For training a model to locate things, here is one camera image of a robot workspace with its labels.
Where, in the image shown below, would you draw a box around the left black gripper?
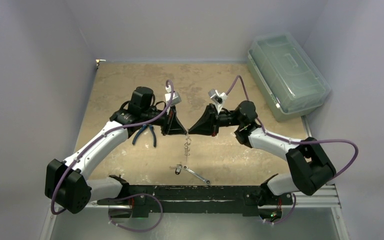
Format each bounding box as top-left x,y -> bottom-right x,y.
141,102 -> 187,136

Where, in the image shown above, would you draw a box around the small key with black head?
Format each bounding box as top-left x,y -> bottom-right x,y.
169,164 -> 183,175

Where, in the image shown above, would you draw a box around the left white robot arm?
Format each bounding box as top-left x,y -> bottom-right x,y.
44,86 -> 186,214

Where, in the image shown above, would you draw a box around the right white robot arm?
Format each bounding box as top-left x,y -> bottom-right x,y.
188,100 -> 337,204

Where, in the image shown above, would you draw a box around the silver ratchet wrench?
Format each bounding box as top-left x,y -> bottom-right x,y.
183,165 -> 211,186

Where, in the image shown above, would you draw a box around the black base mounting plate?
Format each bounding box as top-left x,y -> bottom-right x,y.
97,185 -> 293,218

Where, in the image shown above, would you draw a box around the clear plastic storage box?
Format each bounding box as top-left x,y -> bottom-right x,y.
247,32 -> 331,122

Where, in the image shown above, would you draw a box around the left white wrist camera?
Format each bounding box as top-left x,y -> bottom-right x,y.
164,86 -> 182,115

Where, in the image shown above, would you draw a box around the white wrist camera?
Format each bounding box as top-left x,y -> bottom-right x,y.
164,86 -> 182,115
208,89 -> 228,114

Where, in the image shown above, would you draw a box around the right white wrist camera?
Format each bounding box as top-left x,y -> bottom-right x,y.
208,89 -> 228,114

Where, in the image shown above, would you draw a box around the blue handled pliers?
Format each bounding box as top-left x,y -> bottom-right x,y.
131,123 -> 157,148

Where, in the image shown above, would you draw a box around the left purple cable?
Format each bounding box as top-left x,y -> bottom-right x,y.
50,79 -> 175,233

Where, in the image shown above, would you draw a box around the purple cable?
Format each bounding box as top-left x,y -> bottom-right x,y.
224,75 -> 360,226
50,79 -> 175,233

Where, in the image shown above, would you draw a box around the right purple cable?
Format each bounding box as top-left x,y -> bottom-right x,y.
224,75 -> 360,226

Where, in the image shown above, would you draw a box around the aluminium frame rail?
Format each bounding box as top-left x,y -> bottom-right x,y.
39,184 -> 350,240

